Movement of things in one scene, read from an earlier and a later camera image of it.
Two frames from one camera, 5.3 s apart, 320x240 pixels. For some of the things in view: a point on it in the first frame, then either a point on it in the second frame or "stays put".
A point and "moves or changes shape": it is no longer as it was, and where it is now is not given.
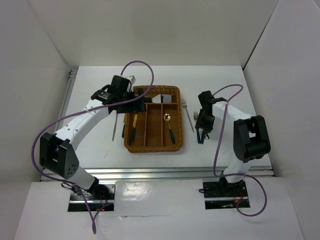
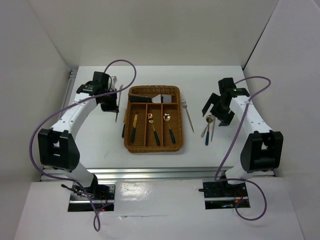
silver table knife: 114,128 moves or changes shape
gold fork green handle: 195,115 to 151,121
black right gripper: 208,127 to 229,116
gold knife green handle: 122,135 stays put
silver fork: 184,105 stays put
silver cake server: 167,98 stays put
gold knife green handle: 134,126 stays put
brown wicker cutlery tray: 159,128 stays put
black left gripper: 131,109 to 113,107
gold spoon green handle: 167,117 stays put
